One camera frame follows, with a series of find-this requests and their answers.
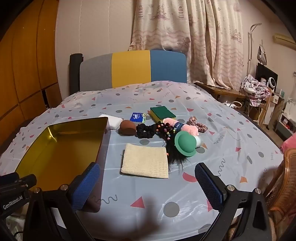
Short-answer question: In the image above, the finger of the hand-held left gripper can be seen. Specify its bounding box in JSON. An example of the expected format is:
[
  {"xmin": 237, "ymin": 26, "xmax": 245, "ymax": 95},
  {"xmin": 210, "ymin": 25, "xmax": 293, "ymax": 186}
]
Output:
[{"xmin": 0, "ymin": 173, "xmax": 37, "ymax": 192}]

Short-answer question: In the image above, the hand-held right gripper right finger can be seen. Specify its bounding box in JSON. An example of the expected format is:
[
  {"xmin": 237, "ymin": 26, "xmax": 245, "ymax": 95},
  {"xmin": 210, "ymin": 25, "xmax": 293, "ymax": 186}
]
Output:
[{"xmin": 195, "ymin": 162, "xmax": 272, "ymax": 241}]

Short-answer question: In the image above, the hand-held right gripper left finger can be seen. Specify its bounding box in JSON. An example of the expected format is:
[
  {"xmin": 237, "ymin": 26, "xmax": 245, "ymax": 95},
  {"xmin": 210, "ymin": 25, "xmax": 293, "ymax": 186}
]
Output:
[{"xmin": 23, "ymin": 162, "xmax": 102, "ymax": 241}]

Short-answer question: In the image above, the gold rectangular box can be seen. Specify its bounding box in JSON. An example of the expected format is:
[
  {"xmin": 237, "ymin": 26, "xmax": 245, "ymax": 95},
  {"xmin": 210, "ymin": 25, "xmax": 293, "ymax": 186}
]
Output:
[{"xmin": 15, "ymin": 117, "xmax": 109, "ymax": 192}]

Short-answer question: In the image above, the black wig with coloured beads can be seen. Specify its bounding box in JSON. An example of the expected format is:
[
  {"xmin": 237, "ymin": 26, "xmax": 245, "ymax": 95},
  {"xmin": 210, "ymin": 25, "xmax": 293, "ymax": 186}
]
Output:
[{"xmin": 155, "ymin": 122, "xmax": 188, "ymax": 172}]

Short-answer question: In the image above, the pink fluffy cloth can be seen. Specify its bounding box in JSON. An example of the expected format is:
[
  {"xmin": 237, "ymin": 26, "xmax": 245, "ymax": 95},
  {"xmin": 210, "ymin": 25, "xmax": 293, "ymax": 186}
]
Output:
[{"xmin": 162, "ymin": 118, "xmax": 199, "ymax": 137}]

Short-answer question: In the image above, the pink satin scrunchie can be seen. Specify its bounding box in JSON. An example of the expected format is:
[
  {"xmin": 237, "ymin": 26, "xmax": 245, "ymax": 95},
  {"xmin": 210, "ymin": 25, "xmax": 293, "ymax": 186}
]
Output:
[{"xmin": 188, "ymin": 116, "xmax": 208, "ymax": 133}]

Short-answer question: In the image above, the beige woven cloth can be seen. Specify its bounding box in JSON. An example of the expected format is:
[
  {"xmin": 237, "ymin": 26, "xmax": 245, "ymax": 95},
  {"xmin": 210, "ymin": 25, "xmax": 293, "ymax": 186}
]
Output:
[{"xmin": 121, "ymin": 143, "xmax": 169, "ymax": 179}]

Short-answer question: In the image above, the black scrunchie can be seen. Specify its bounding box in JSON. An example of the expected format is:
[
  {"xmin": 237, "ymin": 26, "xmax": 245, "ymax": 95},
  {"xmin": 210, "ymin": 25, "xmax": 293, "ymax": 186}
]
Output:
[{"xmin": 136, "ymin": 123, "xmax": 158, "ymax": 139}]

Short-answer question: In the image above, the blue tissue packet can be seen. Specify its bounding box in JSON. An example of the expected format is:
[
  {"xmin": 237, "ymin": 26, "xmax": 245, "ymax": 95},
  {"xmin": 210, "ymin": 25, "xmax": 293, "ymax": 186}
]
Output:
[{"xmin": 130, "ymin": 112, "xmax": 147, "ymax": 123}]

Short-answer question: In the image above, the green and yellow scouring sponge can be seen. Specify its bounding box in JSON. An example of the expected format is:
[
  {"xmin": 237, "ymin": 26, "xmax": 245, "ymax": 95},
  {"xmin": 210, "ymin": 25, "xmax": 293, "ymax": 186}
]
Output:
[{"xmin": 150, "ymin": 106, "xmax": 176, "ymax": 121}]

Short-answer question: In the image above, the white foam sponge block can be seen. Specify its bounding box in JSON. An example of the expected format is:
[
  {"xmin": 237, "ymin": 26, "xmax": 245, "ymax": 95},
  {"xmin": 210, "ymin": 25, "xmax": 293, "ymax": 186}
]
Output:
[{"xmin": 98, "ymin": 114, "xmax": 123, "ymax": 131}]

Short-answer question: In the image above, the brown makeup sponge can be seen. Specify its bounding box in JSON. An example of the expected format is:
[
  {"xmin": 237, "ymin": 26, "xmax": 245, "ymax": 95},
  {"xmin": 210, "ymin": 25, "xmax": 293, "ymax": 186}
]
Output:
[{"xmin": 120, "ymin": 120, "xmax": 137, "ymax": 136}]

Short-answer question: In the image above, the rattan chair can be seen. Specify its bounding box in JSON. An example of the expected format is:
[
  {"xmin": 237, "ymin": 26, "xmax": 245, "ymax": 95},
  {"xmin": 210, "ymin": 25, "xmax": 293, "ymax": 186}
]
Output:
[{"xmin": 264, "ymin": 148, "xmax": 296, "ymax": 232}]

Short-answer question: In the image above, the wooden side table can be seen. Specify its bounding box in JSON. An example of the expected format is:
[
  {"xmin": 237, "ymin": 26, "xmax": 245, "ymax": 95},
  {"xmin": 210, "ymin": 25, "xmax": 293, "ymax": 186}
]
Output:
[{"xmin": 194, "ymin": 82, "xmax": 251, "ymax": 109}]

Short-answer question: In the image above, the white low shelf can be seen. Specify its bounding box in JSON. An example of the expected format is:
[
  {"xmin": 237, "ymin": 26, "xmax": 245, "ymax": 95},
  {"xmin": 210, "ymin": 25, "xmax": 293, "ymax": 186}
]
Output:
[{"xmin": 276, "ymin": 111, "xmax": 296, "ymax": 135}]

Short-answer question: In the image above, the patterned plastic tablecloth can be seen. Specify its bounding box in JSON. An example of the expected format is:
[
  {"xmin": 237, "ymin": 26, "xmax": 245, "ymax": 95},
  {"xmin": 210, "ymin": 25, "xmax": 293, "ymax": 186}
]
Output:
[{"xmin": 0, "ymin": 80, "xmax": 285, "ymax": 241}]

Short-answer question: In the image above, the pile of striped clothes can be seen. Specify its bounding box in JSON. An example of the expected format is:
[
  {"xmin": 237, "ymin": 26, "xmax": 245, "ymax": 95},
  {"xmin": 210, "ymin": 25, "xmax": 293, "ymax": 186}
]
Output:
[{"xmin": 240, "ymin": 75, "xmax": 271, "ymax": 107}]

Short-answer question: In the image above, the wooden wardrobe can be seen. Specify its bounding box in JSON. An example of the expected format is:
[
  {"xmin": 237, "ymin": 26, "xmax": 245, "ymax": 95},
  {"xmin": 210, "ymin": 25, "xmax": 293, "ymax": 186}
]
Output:
[{"xmin": 0, "ymin": 0, "xmax": 62, "ymax": 144}]

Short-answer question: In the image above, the grey yellow blue chair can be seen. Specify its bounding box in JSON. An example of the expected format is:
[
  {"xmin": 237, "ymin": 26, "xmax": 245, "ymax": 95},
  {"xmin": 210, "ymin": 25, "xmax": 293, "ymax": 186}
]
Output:
[{"xmin": 79, "ymin": 50, "xmax": 187, "ymax": 90}]

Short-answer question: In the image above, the black monitor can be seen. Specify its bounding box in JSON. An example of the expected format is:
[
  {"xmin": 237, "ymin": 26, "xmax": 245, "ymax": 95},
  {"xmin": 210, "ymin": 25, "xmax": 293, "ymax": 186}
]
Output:
[{"xmin": 255, "ymin": 62, "xmax": 278, "ymax": 86}]

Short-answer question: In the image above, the garment steamer head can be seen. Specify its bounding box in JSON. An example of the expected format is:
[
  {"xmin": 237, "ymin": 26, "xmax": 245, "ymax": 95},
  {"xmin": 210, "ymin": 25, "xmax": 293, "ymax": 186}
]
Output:
[{"xmin": 257, "ymin": 45, "xmax": 267, "ymax": 64}]

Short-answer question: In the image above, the white steamer pole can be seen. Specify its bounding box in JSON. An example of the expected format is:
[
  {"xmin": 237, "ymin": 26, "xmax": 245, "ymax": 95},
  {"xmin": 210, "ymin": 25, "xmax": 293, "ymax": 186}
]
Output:
[{"xmin": 248, "ymin": 23, "xmax": 262, "ymax": 78}]

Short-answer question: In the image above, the printed beige curtain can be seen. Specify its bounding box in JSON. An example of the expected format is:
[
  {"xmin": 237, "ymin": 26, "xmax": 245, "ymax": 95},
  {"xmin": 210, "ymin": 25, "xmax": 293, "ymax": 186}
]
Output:
[{"xmin": 128, "ymin": 0, "xmax": 244, "ymax": 90}]

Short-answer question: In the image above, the white cable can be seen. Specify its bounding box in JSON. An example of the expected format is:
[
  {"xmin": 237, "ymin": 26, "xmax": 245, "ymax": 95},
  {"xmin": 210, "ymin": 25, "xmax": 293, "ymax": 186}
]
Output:
[{"xmin": 225, "ymin": 101, "xmax": 244, "ymax": 109}]

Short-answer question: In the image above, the wall air conditioner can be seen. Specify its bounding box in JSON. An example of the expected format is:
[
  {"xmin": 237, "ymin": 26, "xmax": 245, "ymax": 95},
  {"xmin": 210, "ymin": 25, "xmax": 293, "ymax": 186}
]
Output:
[{"xmin": 273, "ymin": 34, "xmax": 293, "ymax": 44}]

